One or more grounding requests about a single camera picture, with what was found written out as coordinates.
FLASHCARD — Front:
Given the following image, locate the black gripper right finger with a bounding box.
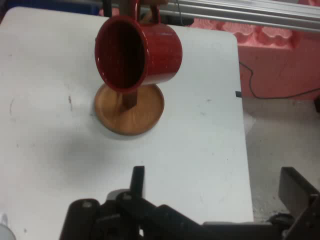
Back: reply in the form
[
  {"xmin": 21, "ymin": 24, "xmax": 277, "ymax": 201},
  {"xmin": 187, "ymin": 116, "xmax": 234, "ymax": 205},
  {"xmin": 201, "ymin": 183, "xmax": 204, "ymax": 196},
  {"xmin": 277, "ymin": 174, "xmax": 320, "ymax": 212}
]
[{"xmin": 278, "ymin": 166, "xmax": 320, "ymax": 240}]

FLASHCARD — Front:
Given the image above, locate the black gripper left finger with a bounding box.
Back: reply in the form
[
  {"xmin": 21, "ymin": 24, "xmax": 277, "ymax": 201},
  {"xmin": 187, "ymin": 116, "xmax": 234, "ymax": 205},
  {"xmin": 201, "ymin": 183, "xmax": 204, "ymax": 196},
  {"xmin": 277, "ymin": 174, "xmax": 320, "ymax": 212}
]
[{"xmin": 59, "ymin": 165, "xmax": 204, "ymax": 240}]

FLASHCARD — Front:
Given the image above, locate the red enamel mug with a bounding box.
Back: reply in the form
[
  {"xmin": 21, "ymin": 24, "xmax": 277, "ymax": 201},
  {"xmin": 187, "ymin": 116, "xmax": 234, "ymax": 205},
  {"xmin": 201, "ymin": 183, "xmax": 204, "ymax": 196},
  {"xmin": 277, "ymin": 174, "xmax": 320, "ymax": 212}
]
[{"xmin": 94, "ymin": 0, "xmax": 183, "ymax": 94}]

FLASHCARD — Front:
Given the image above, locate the wooden mug tree stand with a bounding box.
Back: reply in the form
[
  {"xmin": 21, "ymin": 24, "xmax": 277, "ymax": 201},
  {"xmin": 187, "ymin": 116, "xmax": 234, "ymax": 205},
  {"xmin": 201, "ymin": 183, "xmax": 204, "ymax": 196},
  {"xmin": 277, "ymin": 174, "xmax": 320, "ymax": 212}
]
[{"xmin": 94, "ymin": 0, "xmax": 168, "ymax": 137}]

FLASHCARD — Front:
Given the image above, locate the black tripod stand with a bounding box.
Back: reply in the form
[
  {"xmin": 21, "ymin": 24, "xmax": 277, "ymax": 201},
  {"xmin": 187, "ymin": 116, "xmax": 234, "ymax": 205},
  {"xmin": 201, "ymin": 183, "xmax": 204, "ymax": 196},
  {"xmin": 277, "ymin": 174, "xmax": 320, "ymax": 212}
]
[{"xmin": 102, "ymin": 0, "xmax": 113, "ymax": 16}]

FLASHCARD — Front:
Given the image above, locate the blue plastic bin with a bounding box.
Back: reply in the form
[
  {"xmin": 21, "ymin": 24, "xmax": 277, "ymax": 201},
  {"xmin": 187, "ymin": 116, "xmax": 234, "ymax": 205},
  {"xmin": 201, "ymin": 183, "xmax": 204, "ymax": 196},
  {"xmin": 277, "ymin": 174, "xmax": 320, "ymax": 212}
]
[{"xmin": 7, "ymin": 0, "xmax": 101, "ymax": 16}]

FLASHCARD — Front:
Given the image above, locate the thin black floor cable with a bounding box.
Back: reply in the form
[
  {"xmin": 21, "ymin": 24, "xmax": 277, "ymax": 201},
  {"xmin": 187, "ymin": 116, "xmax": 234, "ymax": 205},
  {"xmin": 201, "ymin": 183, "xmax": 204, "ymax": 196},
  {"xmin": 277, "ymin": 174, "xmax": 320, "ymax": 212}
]
[{"xmin": 238, "ymin": 60, "xmax": 320, "ymax": 100}]

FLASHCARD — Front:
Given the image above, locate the aluminium corner frame profile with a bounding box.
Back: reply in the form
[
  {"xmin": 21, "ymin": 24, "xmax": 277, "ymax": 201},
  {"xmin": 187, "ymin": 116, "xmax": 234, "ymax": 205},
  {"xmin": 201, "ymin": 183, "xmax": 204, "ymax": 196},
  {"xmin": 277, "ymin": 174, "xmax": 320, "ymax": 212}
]
[{"xmin": 139, "ymin": 0, "xmax": 320, "ymax": 33}]

